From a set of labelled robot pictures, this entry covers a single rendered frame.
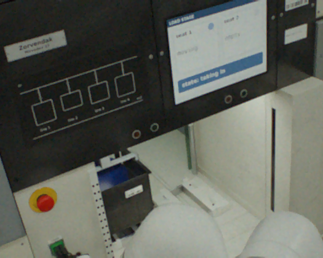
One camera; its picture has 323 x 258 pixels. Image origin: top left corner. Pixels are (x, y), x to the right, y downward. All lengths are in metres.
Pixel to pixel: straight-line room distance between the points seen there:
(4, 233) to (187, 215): 0.56
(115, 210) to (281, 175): 0.53
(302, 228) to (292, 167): 0.77
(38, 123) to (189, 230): 0.49
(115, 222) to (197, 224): 0.94
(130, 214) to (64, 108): 0.65
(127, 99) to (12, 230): 0.40
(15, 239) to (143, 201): 0.58
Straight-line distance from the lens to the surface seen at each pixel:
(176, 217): 0.75
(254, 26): 1.31
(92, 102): 1.13
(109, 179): 1.75
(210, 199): 1.83
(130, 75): 1.15
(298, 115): 1.45
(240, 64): 1.32
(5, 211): 1.17
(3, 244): 1.22
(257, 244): 0.74
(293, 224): 0.77
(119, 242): 1.72
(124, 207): 1.64
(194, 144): 1.96
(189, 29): 1.20
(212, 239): 0.72
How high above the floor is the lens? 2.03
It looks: 33 degrees down
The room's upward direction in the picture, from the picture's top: 8 degrees counter-clockwise
